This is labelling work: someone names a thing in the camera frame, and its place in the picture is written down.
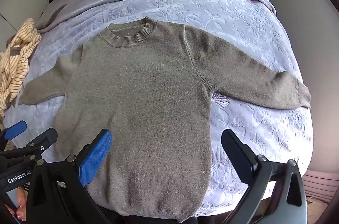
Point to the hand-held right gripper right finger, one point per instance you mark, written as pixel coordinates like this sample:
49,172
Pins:
238,157

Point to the lavender embossed blanket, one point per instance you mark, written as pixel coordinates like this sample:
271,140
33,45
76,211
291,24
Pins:
238,28

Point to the cream striped cloth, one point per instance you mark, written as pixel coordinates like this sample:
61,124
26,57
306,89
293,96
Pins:
16,62

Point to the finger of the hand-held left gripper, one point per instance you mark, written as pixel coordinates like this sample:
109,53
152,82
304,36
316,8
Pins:
42,142
16,130

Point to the grey-green knit sweater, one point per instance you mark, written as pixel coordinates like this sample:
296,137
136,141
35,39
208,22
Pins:
145,94

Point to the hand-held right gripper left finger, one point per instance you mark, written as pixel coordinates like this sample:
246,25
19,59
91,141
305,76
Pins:
95,157

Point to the pink ribbed bed frame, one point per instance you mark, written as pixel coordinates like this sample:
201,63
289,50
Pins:
320,184

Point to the person's left hand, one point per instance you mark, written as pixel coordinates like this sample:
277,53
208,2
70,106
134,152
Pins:
20,206

